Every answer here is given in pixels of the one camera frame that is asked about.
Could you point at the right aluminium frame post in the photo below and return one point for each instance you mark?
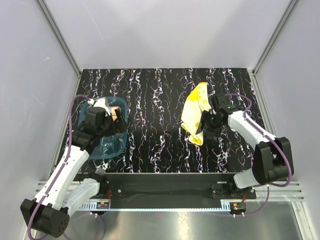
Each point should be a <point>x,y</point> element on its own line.
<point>276,33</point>

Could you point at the black marbled table mat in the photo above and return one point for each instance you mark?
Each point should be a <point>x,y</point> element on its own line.
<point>156,142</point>

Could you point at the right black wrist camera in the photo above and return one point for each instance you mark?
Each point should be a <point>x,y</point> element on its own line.
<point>222,104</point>

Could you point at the orange polka dot towel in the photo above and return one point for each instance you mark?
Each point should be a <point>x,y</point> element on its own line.
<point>112,107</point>

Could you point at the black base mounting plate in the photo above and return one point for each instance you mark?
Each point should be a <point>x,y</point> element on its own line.
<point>209,185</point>

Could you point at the right orange connector box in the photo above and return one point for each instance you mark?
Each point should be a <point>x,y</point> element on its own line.
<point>238,207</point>

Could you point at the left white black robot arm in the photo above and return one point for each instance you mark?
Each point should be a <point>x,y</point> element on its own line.
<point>52,207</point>

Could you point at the aluminium frame post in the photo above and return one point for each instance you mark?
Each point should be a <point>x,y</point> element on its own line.
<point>58,35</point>
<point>276,33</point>

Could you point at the left small connector box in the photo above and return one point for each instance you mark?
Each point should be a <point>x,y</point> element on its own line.
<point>102,205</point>

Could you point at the yellow cream towel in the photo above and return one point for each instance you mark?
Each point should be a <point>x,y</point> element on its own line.
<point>196,102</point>

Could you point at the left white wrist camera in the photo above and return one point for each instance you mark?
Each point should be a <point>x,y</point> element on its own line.
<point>100,103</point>

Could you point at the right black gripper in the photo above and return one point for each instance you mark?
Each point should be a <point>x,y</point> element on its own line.
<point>213,133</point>

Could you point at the left aluminium frame post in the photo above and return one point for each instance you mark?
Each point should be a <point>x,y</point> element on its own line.
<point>58,35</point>

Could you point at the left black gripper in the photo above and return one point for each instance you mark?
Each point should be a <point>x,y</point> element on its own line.
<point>120,126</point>

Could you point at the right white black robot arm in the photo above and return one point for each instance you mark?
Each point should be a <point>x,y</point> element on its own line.
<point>272,157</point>

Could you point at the aluminium front rail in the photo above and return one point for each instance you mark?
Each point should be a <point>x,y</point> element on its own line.
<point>188,203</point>

